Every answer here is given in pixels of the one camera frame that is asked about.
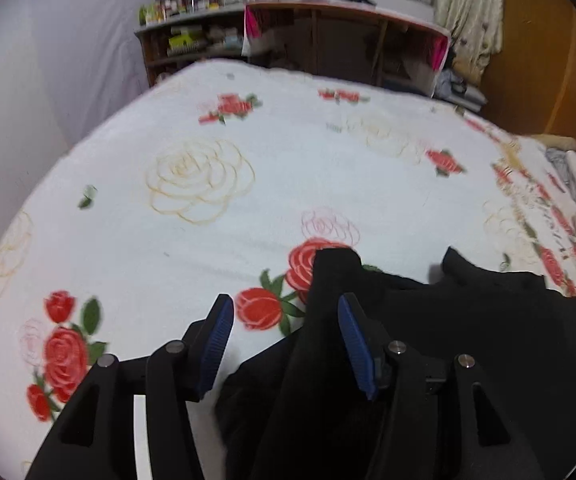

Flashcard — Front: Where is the floral curtain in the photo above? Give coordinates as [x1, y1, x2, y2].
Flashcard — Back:
[430, 0, 506, 83]

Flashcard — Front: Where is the wooden wardrobe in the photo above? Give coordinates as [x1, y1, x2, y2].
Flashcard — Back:
[483, 0, 576, 136]

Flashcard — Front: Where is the grey cloth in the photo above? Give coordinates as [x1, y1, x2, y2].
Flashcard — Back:
[545, 147, 576, 196]

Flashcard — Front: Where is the black long coat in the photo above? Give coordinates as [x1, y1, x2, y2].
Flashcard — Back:
[215, 246, 576, 480]

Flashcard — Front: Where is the pile of clothes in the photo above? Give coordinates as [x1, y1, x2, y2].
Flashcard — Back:
[435, 67, 486, 111]

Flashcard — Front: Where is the bed with floral sheet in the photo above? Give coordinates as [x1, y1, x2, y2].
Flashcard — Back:
[0, 57, 576, 480]

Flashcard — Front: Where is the wooden shelf unit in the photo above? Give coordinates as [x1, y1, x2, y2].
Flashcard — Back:
[135, 7, 249, 86]

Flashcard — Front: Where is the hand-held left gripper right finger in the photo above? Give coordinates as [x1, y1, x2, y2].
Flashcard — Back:
[337, 292, 546, 480]

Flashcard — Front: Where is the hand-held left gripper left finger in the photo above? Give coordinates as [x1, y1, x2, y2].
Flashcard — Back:
[25, 294, 235, 480]

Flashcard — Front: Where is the group of bottles and jars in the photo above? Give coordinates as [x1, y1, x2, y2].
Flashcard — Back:
[140, 0, 219, 26]

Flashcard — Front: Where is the wooden desk with white top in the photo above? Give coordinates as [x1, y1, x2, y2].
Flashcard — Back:
[243, 0, 451, 98]

